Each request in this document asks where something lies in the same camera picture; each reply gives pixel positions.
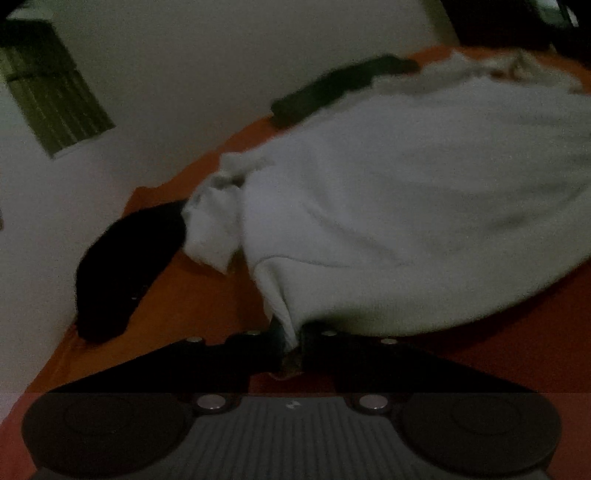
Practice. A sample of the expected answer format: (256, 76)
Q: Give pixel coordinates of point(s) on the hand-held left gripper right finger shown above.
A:
(308, 344)

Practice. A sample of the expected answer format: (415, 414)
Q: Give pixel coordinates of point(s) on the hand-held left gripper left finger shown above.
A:
(276, 344)

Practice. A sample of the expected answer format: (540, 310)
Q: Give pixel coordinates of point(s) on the white garment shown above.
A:
(392, 207)

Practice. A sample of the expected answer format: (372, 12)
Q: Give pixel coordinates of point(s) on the orange bed sheet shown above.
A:
(198, 304)

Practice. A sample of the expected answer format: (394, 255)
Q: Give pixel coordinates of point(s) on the black cloth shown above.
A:
(124, 272)

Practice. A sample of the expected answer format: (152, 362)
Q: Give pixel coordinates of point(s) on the dark folded cloth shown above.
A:
(332, 87)

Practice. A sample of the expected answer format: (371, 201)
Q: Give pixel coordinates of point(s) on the louvered window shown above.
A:
(51, 92)

